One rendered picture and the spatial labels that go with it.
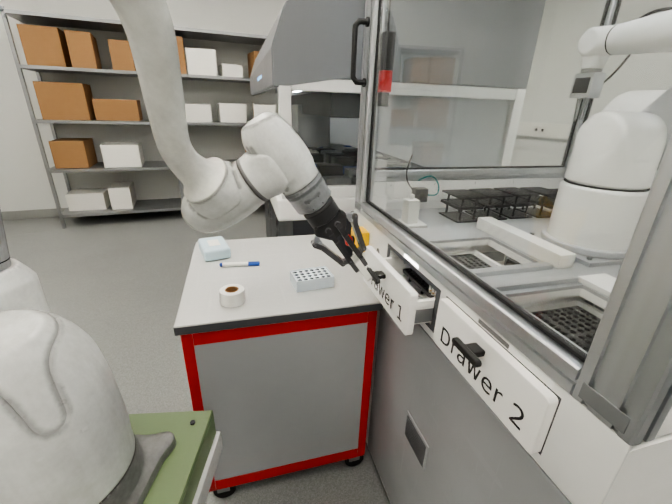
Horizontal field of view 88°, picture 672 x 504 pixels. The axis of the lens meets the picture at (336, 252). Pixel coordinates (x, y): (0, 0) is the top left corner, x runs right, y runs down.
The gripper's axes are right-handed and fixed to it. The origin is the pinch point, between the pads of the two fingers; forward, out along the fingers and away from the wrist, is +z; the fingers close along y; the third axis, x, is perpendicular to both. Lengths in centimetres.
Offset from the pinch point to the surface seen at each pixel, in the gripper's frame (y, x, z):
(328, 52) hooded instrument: 41, 80, -40
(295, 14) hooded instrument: 37, 80, -57
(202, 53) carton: 4, 365, -99
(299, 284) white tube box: -18.0, 20.9, 4.7
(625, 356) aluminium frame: 17, -51, -2
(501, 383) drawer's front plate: 6.7, -37.7, 10.4
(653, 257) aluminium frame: 24, -50, -11
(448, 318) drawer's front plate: 7.9, -21.3, 8.8
